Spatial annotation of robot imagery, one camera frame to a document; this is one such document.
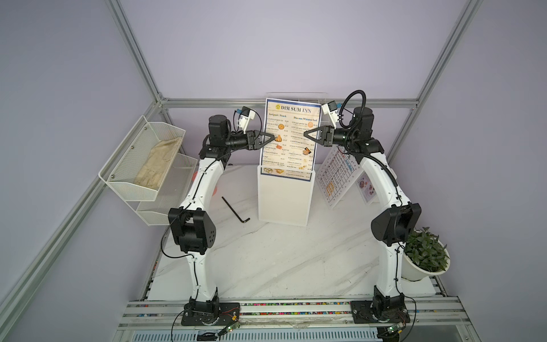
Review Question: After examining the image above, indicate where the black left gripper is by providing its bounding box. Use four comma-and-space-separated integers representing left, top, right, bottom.
225, 130, 274, 152

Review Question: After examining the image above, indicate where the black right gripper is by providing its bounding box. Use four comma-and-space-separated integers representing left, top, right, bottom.
305, 126, 358, 150

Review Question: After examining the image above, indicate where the large dim sum menu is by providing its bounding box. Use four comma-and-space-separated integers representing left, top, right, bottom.
260, 98, 321, 182

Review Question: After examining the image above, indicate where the large white board front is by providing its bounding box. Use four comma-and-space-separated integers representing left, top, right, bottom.
315, 147, 362, 209

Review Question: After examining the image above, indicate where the large white board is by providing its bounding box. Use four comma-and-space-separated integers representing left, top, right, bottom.
257, 165, 316, 227
315, 147, 362, 209

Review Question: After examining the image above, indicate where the small special menu flyer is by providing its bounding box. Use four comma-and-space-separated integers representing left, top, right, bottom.
356, 172, 377, 203

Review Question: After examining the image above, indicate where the narrow white rack box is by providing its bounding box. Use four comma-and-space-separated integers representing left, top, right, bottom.
357, 153, 399, 207

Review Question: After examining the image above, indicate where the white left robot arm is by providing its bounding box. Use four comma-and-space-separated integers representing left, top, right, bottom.
168, 107, 275, 304

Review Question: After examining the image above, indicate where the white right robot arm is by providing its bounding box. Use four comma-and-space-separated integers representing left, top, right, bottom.
303, 90, 422, 309

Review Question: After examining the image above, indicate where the black allen key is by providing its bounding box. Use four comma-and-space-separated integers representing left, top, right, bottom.
221, 196, 250, 224

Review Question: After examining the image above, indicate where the lower white mesh shelf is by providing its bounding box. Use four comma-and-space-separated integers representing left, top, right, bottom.
128, 153, 198, 226

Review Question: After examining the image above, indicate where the white mesh shelf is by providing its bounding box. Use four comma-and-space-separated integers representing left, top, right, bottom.
98, 115, 186, 202
128, 153, 198, 226

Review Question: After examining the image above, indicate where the beige cloth in shelf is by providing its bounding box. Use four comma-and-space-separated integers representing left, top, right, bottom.
134, 137, 182, 190

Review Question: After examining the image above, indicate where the upper white mesh shelf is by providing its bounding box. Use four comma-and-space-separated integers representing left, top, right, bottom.
98, 115, 186, 202

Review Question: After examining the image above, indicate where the potted green plant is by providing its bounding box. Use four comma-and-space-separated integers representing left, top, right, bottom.
402, 227, 451, 282

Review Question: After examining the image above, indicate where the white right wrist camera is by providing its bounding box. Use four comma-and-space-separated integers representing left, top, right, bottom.
321, 101, 340, 128

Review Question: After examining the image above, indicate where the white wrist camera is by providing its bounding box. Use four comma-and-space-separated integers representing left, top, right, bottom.
321, 101, 340, 128
236, 106, 257, 133

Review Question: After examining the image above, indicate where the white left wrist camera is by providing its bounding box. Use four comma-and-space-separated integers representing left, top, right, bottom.
236, 106, 257, 133

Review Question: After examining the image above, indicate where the white wire wall basket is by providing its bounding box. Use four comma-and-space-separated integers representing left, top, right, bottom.
266, 91, 330, 138

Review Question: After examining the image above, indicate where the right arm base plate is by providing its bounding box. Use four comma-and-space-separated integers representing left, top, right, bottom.
350, 299, 410, 325

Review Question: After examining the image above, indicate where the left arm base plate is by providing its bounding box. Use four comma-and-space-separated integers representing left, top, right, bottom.
180, 299, 241, 326

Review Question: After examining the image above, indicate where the aluminium front rail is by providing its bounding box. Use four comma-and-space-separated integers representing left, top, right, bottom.
117, 296, 471, 330

